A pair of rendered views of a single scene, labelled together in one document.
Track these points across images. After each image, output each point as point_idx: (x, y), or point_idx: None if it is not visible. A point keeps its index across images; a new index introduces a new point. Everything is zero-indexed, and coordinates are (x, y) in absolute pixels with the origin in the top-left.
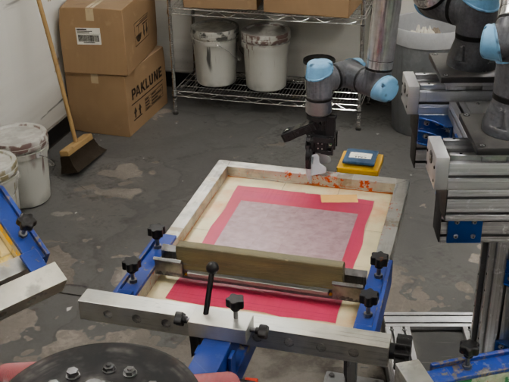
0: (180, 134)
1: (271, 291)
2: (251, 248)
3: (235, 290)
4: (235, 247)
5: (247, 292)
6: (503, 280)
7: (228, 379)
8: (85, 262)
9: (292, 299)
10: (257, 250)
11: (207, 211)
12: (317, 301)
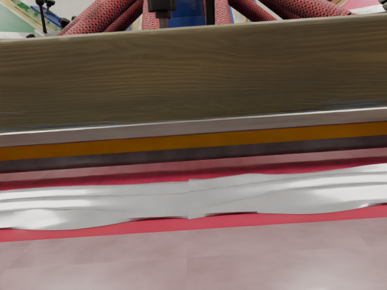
0: None
1: (150, 170)
2: (379, 270)
3: (254, 157)
4: (264, 22)
5: (218, 159)
6: None
7: (143, 29)
8: None
9: (83, 168)
10: (186, 26)
11: None
12: (9, 175)
